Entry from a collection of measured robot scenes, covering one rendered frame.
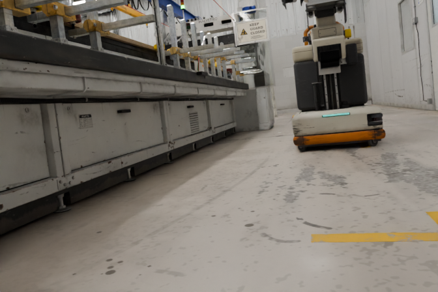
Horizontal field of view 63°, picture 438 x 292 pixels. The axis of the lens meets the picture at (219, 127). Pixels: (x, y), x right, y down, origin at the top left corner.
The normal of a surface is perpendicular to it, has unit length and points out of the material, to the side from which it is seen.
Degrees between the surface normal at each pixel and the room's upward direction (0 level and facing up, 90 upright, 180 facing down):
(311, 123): 90
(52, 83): 90
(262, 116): 90
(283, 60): 90
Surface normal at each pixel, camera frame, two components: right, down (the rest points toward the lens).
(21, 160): 0.96, -0.10
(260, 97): -0.26, 0.08
